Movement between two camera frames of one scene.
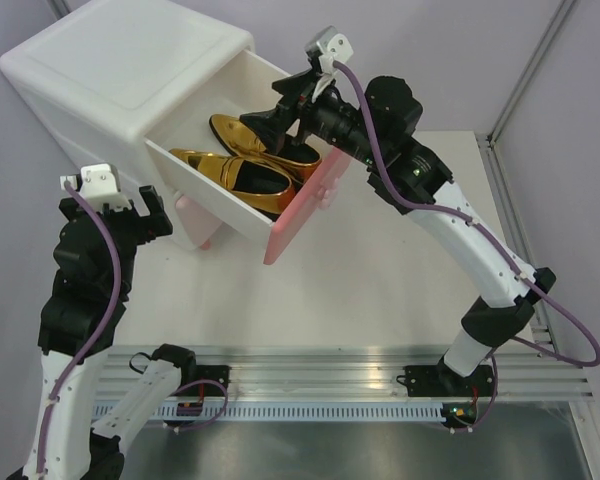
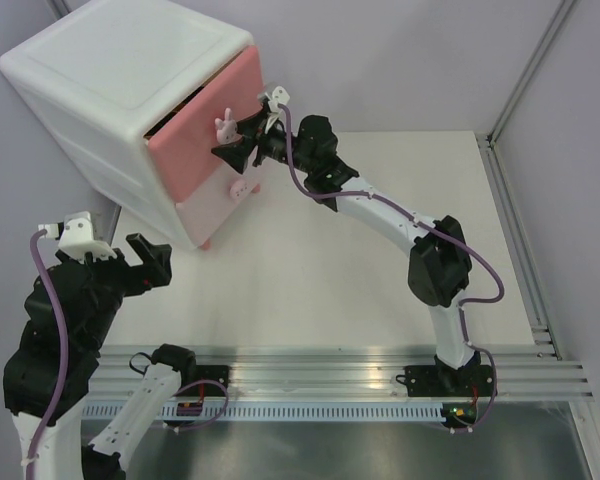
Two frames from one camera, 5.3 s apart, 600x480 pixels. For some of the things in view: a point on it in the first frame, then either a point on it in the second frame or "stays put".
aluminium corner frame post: (488, 141) stays put
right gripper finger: (272, 125) to (236, 155)
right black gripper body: (334, 120) to (274, 145)
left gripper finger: (160, 224) to (155, 258)
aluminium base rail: (369, 373) stays put
